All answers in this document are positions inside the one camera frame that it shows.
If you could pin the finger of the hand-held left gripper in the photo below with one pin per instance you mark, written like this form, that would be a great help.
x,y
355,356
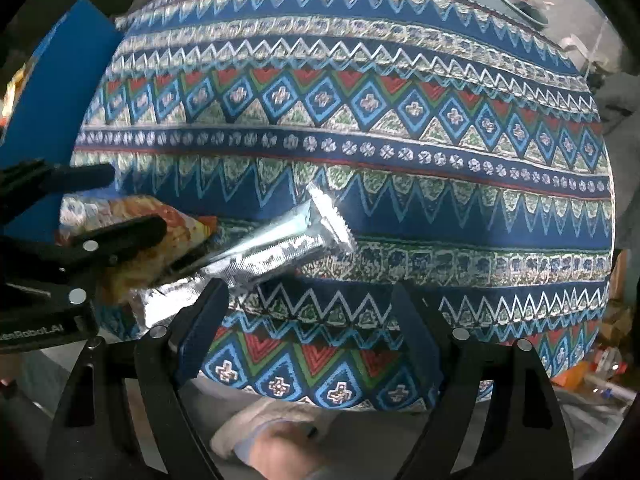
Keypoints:
x,y
110,242
65,176

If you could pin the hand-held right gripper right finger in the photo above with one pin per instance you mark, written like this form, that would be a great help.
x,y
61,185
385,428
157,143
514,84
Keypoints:
x,y
422,345

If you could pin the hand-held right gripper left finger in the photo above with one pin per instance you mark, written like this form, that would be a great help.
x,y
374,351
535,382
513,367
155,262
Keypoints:
x,y
199,332

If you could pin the blue box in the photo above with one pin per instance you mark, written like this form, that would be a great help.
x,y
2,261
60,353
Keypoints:
x,y
55,100

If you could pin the beige orange snack bag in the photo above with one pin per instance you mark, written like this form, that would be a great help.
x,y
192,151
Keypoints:
x,y
186,230

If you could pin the silver snack packet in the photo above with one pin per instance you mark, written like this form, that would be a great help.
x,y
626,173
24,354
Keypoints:
x,y
280,250

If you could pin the person's leg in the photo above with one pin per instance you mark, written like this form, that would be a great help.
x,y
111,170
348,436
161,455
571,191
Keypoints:
x,y
285,460

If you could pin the blue patterned tablecloth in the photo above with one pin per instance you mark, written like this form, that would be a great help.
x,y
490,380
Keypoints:
x,y
350,135

